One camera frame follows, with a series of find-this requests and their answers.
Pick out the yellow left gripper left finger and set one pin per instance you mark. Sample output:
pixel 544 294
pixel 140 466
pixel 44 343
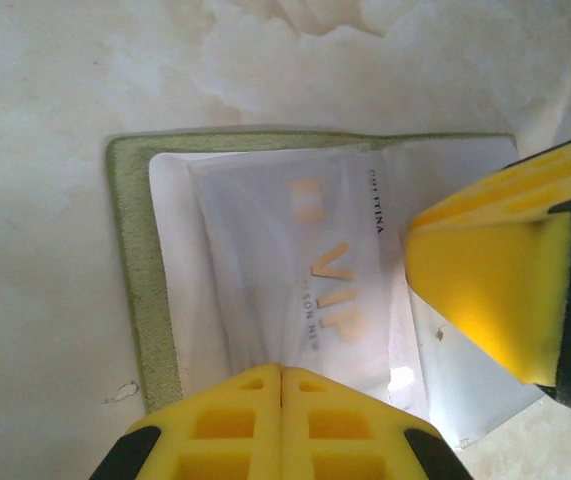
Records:
pixel 175 445

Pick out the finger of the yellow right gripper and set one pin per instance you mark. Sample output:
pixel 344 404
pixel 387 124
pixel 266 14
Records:
pixel 490 280

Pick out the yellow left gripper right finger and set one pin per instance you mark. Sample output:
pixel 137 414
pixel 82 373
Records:
pixel 390 450

